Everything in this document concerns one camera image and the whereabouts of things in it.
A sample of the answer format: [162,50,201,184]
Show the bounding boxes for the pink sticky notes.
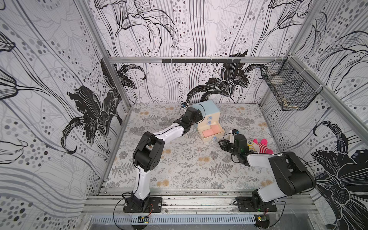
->
[202,129,214,138]
[210,124,222,135]

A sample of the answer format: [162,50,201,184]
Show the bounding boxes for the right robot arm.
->
[218,133,316,206]

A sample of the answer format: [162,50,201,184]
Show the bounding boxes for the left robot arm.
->
[132,105,206,201]

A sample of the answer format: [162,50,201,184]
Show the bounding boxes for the pink striped plush toy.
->
[247,139,274,155]

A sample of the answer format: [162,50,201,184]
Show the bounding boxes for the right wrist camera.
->
[228,129,240,144]

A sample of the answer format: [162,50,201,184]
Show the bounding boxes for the black bar on rail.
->
[162,58,241,63]

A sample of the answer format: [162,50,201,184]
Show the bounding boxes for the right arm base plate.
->
[233,196,278,213]

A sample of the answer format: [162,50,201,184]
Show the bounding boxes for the black wire basket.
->
[261,58,323,111]

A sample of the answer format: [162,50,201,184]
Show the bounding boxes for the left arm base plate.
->
[123,196,163,214]

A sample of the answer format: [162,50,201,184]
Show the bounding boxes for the white slotted cable duct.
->
[90,214,256,225]

